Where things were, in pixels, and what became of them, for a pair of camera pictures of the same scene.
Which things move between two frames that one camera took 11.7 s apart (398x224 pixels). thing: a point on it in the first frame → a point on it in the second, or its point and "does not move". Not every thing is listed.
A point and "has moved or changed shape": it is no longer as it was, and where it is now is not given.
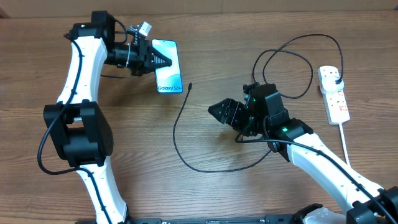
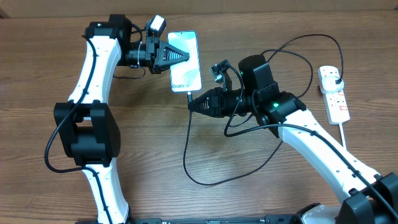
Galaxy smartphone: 168,79 has moved or changed shape
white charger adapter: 328,83 does not move
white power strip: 336,107 does not move
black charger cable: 271,51 → 283,140
